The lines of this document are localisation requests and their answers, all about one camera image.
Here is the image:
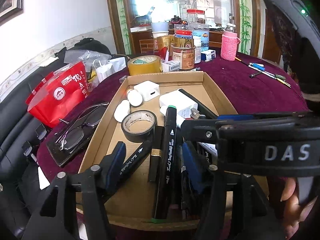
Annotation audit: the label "black gold lipstick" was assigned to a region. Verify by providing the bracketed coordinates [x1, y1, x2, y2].
[148, 126, 163, 183]

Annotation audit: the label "white bottle orange cap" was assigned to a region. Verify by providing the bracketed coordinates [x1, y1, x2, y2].
[126, 89, 143, 107]

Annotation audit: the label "yellow tape roll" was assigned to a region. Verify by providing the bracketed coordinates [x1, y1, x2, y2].
[127, 55, 161, 76]

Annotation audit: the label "black tape roll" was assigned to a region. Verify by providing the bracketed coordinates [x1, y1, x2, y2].
[121, 110, 157, 142]

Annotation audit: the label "clear jar red lid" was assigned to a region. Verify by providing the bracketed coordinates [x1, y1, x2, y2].
[187, 9, 206, 25]

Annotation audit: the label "brown cardboard box tray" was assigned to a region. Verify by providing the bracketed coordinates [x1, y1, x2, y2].
[77, 71, 270, 231]

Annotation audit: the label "brown tea tin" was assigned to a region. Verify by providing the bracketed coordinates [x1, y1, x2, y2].
[171, 46, 195, 70]

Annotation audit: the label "person's right hand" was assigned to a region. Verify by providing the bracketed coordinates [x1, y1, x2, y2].
[280, 178, 318, 239]

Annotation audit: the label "white power adapter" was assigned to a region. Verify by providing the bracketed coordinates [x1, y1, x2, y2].
[133, 81, 160, 102]

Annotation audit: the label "pink knitted cup holder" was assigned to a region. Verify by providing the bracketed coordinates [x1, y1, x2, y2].
[220, 30, 241, 61]

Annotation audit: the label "green marker pen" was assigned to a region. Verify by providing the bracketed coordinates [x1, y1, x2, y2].
[265, 71, 286, 81]

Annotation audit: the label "red paper bag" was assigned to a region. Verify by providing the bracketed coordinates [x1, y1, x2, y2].
[25, 61, 88, 128]

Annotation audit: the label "blue lighter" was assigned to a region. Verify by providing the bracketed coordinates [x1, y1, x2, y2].
[250, 63, 265, 71]

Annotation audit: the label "black pen on cloth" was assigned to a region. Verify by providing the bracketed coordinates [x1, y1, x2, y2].
[249, 72, 262, 79]

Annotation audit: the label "white charger with prongs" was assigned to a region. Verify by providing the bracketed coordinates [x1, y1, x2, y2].
[159, 90, 198, 128]

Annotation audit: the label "yellow pen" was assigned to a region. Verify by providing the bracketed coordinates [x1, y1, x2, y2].
[274, 77, 291, 88]

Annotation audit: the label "black marker green cap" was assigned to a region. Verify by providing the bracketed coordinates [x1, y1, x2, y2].
[152, 105, 177, 223]

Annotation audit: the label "black phone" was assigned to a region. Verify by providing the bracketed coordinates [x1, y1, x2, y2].
[46, 102, 109, 167]

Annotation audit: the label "eyeglasses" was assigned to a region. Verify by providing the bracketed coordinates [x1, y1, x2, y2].
[56, 102, 109, 150]

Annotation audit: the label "small white dropper bottle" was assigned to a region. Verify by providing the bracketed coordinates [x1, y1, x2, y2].
[114, 100, 131, 123]

